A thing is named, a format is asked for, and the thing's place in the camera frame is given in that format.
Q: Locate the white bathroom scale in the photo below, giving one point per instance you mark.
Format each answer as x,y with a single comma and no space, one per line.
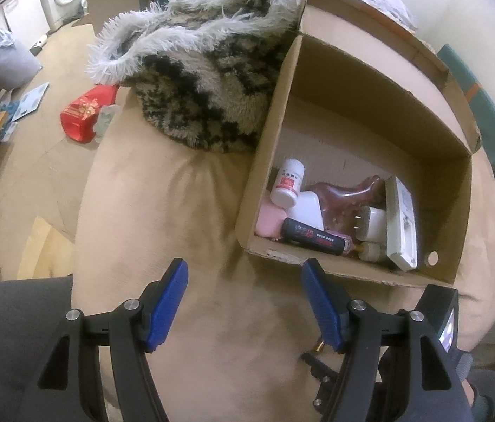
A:
30,102

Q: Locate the white kitchen cabinet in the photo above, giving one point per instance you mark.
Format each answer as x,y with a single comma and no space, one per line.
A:
25,19

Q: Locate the brown cardboard box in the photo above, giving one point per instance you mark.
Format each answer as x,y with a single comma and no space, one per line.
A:
357,96

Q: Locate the small white labelled bottle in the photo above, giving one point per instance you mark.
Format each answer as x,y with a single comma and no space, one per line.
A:
371,252

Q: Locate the white red pill bottle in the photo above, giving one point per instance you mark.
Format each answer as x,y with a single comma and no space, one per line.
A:
287,186

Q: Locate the teal cushion with orange stripe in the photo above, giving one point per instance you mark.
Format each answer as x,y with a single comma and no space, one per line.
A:
479,101

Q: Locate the pink translucent scraping comb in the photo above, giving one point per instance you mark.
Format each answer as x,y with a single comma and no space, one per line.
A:
341,205

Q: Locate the white charger plug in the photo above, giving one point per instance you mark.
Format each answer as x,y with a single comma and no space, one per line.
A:
371,225

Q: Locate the white remote control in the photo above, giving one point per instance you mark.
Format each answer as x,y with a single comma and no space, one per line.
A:
401,235

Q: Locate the red plastic bag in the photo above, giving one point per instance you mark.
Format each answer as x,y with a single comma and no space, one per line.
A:
81,115

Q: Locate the grey stuffed laundry bag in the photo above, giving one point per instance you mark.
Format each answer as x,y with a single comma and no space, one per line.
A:
18,65

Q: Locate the pink perfume bottle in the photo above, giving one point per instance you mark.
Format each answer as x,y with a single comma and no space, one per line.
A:
349,245

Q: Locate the pink soft case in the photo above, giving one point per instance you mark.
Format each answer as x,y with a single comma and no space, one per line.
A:
270,219

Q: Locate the black red tube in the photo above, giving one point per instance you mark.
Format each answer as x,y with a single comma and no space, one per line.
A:
311,238

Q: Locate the white earbud case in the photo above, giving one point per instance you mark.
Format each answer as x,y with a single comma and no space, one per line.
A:
307,210

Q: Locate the furry black white blanket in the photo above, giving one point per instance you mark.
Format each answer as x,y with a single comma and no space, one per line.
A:
204,71

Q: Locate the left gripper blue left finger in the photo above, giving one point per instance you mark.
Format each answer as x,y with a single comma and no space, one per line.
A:
161,301

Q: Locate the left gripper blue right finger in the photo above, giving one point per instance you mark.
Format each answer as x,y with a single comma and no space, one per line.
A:
328,303

